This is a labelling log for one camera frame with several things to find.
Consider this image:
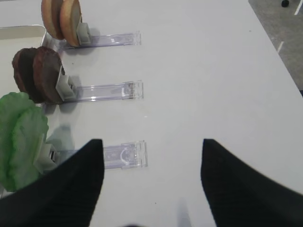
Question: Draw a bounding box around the front bread slice in holder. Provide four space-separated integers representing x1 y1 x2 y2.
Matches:
60 0 81 47

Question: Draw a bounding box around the green lettuce leaf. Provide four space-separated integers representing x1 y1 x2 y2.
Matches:
0 92 49 192

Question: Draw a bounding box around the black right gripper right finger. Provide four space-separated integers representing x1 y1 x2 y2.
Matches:
201 139 303 227

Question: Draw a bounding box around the brown meat patty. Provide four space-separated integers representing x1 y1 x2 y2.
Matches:
12 47 45 104
33 46 63 104

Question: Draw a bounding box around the rear brown meat patty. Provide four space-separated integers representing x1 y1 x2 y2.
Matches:
12 47 45 104

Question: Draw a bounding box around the rear bread slice in holder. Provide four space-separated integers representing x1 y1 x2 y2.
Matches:
41 0 64 40

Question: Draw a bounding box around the bread slice in holder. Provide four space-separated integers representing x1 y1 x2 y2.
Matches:
60 0 81 47
41 0 64 40

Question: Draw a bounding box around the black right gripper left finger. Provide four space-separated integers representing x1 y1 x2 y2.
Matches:
0 139 104 227

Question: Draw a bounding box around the clear bread holder rail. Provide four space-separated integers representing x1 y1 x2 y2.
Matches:
55 23 142 50

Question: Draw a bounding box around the front brown meat patty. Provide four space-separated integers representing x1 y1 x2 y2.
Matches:
33 46 63 104

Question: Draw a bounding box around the clear patty holder rail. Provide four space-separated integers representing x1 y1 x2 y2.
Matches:
55 72 144 103

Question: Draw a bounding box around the white rectangular tray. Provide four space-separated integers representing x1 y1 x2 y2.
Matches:
0 25 47 45

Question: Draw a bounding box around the clear lettuce holder rail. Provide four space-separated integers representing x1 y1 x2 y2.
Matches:
34 140 149 173

